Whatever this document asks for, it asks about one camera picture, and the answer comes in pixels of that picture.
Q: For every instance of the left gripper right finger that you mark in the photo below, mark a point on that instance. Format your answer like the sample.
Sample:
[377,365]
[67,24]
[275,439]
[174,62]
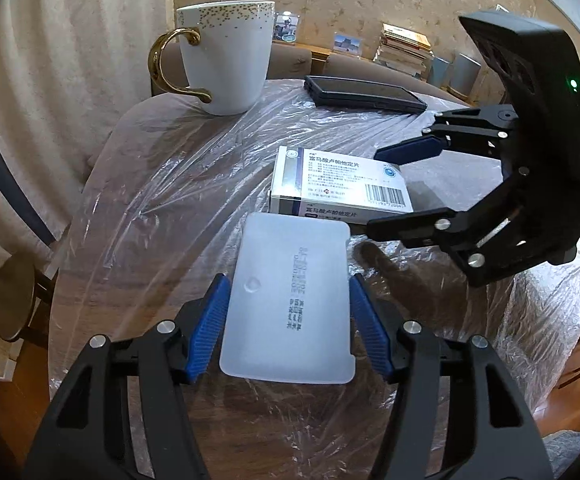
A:
[490,433]

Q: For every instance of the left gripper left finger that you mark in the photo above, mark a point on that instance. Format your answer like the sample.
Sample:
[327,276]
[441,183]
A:
[116,390]

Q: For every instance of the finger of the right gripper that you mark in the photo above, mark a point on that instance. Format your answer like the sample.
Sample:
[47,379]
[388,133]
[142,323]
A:
[411,150]
[418,229]

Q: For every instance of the white blue medicine box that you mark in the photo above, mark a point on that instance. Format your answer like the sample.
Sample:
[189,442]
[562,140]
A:
[325,185]

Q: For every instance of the white blister pack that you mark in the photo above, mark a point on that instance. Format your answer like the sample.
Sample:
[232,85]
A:
[289,313]

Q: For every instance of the small blue-grey speaker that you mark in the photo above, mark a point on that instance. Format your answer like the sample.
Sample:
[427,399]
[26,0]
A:
[438,75]

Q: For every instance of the large grey speaker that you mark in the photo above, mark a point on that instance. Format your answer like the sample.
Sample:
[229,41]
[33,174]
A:
[463,74]

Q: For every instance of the stack of books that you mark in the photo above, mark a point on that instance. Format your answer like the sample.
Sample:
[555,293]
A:
[404,50]

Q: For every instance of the dark blue smartphone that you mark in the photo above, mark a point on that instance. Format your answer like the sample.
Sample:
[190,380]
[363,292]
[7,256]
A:
[342,92]

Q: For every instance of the brown sofa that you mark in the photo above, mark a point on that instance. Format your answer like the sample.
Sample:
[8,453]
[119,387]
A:
[320,67]

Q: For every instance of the round gold stool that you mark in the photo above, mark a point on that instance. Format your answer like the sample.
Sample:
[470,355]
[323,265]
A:
[17,295]

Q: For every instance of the clear plastic table cover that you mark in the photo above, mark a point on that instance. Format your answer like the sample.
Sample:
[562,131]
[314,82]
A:
[178,197]

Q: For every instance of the beige curtain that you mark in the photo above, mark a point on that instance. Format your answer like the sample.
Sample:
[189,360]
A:
[69,70]

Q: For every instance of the landscape photo frame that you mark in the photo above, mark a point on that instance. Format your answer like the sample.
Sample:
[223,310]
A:
[348,45]

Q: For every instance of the white mug gold handle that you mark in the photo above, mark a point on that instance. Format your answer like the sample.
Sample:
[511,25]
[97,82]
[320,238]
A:
[225,47]

